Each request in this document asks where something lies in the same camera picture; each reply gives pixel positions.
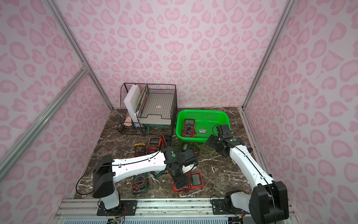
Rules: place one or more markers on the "orange multimeter near rack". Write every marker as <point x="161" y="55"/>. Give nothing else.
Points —
<point x="154" y="145"/>

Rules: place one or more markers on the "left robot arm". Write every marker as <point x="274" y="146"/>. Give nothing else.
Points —
<point x="110" y="171"/>

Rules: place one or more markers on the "green plastic basket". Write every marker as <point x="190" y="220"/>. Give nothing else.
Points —
<point x="204" y="119"/>

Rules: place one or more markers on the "red multimeter front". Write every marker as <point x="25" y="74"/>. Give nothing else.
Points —
<point x="195" y="181"/>

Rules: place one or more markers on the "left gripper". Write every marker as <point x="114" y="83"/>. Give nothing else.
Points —
<point x="180" y="179"/>

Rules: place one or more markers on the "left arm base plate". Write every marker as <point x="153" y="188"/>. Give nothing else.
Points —
<point x="117" y="207"/>

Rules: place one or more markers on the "black multimeter by rack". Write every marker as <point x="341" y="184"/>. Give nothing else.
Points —
<point x="166" y="141"/>

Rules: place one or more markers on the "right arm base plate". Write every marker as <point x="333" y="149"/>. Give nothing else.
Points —
<point x="223" y="206"/>

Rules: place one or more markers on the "yellow multimeter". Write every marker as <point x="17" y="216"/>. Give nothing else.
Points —
<point x="139" y="150"/>

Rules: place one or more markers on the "aluminium front rail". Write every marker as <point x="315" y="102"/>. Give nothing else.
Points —
<point x="151" y="211"/>

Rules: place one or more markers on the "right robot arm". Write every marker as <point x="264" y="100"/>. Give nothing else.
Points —
<point x="268" y="201"/>

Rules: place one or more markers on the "small dark multimeter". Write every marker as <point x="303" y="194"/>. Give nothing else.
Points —
<point x="189" y="146"/>

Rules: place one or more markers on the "green multimeter centre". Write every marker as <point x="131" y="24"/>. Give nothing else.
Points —
<point x="157" y="174"/>

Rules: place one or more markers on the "grey tray on rack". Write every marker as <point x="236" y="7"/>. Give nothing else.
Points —
<point x="156" y="109"/>

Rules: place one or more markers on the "black wire mesh rack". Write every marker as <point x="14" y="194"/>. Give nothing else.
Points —
<point x="126" y="126"/>

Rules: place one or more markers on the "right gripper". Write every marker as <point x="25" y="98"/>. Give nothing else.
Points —
<point x="223" y="131"/>

